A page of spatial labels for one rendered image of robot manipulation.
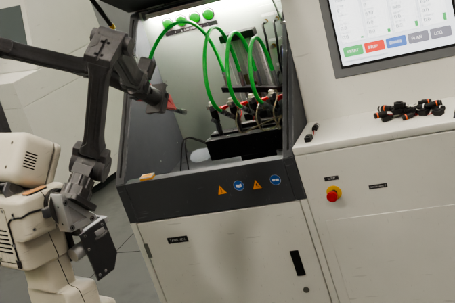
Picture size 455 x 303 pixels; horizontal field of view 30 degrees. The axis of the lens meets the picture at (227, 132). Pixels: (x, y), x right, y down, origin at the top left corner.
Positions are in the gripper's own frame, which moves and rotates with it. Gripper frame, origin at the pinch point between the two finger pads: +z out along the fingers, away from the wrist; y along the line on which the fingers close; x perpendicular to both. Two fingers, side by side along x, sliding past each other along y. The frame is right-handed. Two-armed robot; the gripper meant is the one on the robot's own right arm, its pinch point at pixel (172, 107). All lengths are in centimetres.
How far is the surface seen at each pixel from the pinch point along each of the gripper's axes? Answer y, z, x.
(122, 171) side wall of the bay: -16.8, 14.1, 32.9
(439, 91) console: 19, 47, -72
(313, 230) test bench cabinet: -30, 47, -32
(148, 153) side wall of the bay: -4.4, 29.0, 37.1
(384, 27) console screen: 37, 31, -58
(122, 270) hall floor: -30, 138, 151
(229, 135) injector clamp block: 2.6, 34.1, 2.7
